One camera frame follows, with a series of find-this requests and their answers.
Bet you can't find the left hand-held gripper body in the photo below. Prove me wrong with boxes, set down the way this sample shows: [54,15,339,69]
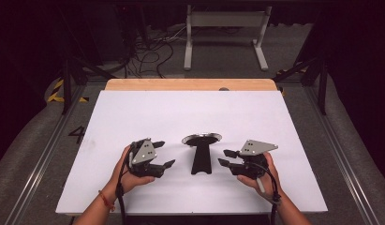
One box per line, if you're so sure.
[127,138,166,179]

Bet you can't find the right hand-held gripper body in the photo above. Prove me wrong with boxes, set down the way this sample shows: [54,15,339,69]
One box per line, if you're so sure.
[230,139,279,181]

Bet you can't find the oval silver photo frame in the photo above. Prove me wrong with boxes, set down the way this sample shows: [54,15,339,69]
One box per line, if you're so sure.
[181,132,223,176]

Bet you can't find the person's left hand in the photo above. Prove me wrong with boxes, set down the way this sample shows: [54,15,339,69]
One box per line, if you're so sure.
[109,144,156,196]

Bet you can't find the person's right hand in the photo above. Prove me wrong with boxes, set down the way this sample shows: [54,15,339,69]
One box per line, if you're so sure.
[236,152,283,204]

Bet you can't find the white board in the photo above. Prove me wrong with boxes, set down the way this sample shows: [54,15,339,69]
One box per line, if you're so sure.
[54,89,329,217]

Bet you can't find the black metal stand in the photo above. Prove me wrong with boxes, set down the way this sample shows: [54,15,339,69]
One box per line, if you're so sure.
[272,6,330,116]
[57,6,118,116]

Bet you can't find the yellow black hazard tape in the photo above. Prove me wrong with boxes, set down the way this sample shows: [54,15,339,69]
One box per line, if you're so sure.
[47,78,90,104]

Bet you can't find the white metal stand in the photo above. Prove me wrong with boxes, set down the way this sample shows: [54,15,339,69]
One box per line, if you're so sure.
[184,4,274,72]

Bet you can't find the right hand-held gripper black cable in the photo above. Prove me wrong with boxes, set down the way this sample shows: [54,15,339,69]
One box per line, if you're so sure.
[252,161,282,225]

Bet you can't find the red bracelet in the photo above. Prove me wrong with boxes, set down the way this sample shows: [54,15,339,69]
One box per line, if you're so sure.
[97,189,116,213]

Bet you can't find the tangle of black cables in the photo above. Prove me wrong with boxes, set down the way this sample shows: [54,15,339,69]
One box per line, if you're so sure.
[124,26,188,79]

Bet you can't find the aluminium floor rail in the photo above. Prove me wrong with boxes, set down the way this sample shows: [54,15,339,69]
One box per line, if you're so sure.
[4,83,86,225]
[301,83,383,225]

